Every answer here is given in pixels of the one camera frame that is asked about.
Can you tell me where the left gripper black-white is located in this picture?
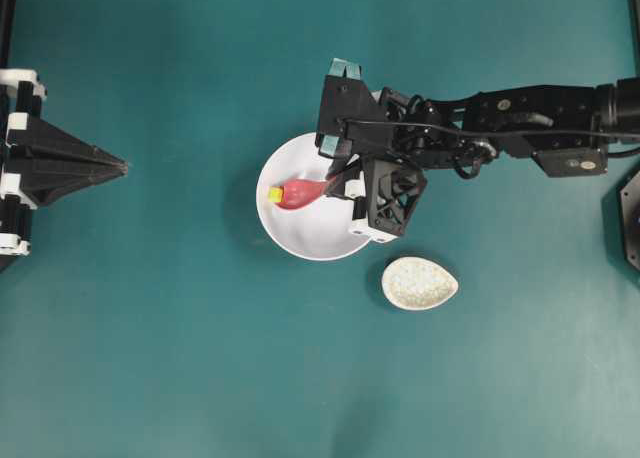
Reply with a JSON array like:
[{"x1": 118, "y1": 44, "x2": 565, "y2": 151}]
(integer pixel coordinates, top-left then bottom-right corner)
[{"x1": 1, "y1": 69, "x2": 128, "y2": 271}]

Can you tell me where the right gripper black-white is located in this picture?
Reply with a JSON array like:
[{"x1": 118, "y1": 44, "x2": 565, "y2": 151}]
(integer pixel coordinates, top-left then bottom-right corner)
[{"x1": 324, "y1": 154, "x2": 427, "y2": 243}]

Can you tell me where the pink plastic soup spoon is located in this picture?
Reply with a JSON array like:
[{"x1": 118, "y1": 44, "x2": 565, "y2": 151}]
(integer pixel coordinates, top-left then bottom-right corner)
[{"x1": 268, "y1": 178, "x2": 328, "y2": 211}]

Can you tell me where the yellow hexagonal prism block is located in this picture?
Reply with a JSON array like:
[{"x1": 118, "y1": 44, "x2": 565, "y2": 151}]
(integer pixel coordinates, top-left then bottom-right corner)
[{"x1": 268, "y1": 187, "x2": 284, "y2": 203}]

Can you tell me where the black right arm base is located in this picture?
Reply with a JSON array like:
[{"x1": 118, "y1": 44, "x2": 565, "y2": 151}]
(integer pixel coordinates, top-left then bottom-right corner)
[{"x1": 601, "y1": 166, "x2": 639, "y2": 280}]

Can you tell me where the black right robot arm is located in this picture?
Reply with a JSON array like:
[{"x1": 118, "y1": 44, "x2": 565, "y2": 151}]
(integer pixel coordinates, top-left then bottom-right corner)
[{"x1": 315, "y1": 76, "x2": 639, "y2": 243}]

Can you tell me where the white round bowl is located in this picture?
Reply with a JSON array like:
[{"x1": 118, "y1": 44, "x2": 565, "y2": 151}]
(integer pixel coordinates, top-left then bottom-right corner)
[{"x1": 256, "y1": 132, "x2": 370, "y2": 261}]

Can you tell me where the speckled teardrop spoon rest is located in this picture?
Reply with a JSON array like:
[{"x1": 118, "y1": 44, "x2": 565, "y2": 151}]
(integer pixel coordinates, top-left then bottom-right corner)
[{"x1": 381, "y1": 257, "x2": 459, "y2": 311}]

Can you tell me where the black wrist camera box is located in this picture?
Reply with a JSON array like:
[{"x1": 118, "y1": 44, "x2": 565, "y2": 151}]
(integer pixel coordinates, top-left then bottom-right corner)
[{"x1": 316, "y1": 58, "x2": 393, "y2": 159}]

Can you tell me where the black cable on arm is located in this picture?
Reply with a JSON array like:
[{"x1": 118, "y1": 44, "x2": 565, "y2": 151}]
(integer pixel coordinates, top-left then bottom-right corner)
[{"x1": 339, "y1": 119, "x2": 640, "y2": 159}]

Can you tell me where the black left frame rail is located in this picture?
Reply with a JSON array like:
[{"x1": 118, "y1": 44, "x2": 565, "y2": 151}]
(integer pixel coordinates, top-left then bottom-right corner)
[{"x1": 0, "y1": 0, "x2": 16, "y2": 68}]

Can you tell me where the black frame rail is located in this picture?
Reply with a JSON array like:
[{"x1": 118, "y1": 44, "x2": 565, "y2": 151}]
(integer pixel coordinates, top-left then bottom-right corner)
[
  {"x1": 0, "y1": 0, "x2": 16, "y2": 68},
  {"x1": 628, "y1": 0, "x2": 640, "y2": 75}
]

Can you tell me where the black right frame rail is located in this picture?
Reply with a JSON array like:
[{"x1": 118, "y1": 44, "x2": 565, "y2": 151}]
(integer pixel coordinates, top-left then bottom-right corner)
[{"x1": 628, "y1": 0, "x2": 640, "y2": 75}]

